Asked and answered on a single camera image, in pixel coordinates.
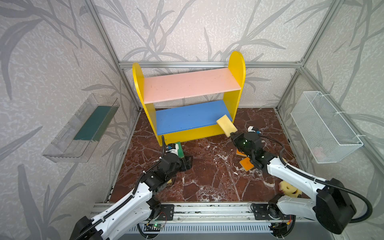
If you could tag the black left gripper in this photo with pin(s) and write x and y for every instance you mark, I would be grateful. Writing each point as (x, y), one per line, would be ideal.
(184, 162)

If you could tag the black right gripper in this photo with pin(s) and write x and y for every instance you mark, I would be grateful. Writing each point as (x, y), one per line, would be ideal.
(239, 140)

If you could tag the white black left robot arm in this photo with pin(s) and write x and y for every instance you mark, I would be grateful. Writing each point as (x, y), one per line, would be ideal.
(120, 207)

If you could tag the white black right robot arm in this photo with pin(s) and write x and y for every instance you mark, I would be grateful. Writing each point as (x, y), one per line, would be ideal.
(328, 201)

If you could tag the yellow pink blue wooden shelf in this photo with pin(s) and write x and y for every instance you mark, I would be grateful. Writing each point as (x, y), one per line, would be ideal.
(193, 105)

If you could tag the yellow smiley face sponge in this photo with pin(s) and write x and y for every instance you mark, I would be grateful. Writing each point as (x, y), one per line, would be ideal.
(289, 190)

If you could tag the pink item in basket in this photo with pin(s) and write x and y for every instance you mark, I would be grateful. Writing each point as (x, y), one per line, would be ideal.
(318, 153)

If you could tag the green scouring pad in bin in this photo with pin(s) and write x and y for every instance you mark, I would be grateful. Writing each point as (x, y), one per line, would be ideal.
(95, 126)

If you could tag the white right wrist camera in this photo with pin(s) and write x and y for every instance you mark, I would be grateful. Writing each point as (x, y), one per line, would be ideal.
(253, 129)

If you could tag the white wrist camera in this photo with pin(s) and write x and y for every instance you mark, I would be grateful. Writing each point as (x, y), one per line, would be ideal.
(172, 149)
(253, 129)

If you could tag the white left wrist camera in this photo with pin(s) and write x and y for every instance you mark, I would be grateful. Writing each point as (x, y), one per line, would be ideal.
(172, 149)

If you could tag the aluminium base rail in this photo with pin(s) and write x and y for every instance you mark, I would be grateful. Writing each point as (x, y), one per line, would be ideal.
(199, 218)

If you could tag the white wire mesh basket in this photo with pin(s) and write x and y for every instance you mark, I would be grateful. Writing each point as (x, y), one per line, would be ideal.
(322, 125)

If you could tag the clear plastic wall bin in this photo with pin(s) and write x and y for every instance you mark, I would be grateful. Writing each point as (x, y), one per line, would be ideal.
(63, 148)

